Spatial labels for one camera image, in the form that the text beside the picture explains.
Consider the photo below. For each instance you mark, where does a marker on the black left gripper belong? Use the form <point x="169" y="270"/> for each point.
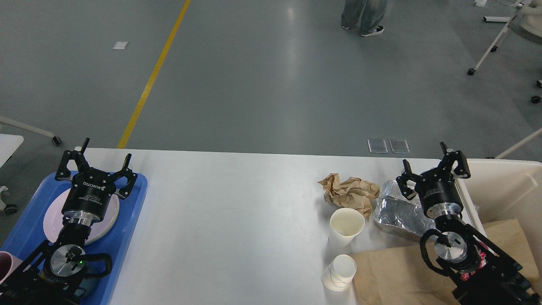
<point x="91" y="197"/>

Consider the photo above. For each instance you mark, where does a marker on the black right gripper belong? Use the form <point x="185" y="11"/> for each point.
<point x="439" y="195"/>

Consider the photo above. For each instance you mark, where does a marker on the pink plate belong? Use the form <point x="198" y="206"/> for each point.
<point x="53" y="219"/>

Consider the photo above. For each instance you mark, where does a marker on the dark green mug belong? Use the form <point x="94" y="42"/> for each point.
<point x="88" y="285"/>

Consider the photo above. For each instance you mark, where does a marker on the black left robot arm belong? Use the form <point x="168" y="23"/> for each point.
<point x="59" y="272"/>

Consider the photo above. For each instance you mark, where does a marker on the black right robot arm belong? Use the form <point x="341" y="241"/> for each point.
<point x="481" y="271"/>

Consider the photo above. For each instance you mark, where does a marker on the right floor outlet cover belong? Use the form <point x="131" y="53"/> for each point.
<point x="399" y="146"/>

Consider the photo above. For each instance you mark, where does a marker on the floor outlet cover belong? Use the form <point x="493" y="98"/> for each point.
<point x="377" y="146"/>
<point x="399" y="146"/>

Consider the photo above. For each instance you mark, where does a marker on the crumpled aluminium foil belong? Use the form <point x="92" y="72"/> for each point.
<point x="395" y="214"/>

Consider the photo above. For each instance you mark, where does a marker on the white stand leg left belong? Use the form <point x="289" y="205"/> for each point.
<point x="14" y="123"/>

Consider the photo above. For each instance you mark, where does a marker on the white stand leg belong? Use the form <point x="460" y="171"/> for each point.
<point x="518" y="145"/>
<point x="14" y="123"/>

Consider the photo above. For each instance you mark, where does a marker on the left floor outlet cover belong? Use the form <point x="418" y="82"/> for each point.
<point x="377" y="146"/>

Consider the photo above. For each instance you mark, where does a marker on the beige plastic bin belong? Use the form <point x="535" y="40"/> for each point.
<point x="508" y="196"/>

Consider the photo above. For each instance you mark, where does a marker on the blue plastic tray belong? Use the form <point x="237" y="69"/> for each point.
<point x="28" y="234"/>

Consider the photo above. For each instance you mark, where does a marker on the crumpled brown paper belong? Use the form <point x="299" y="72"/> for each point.
<point x="354" y="193"/>

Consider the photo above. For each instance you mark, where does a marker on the white side table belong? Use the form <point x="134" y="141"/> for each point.
<point x="8" y="145"/>

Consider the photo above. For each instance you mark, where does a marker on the upright white paper cup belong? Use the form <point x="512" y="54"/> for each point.
<point x="344" y="225"/>

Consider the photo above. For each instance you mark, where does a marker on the brown paper bag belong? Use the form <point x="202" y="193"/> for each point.
<point x="399" y="276"/>

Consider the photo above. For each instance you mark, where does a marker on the white stand leg right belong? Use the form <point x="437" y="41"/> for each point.
<point x="518" y="145"/>

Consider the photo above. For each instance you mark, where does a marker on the pink ribbed cup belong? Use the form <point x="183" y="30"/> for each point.
<point x="8" y="264"/>

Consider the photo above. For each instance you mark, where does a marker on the white rolling stand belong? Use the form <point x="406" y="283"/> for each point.
<point x="525" y="22"/>

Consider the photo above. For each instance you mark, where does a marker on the lying white paper cup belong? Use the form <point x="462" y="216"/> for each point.
<point x="339" y="274"/>

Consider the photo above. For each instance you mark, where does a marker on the person in jeans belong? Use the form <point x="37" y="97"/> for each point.
<point x="365" y="13"/>

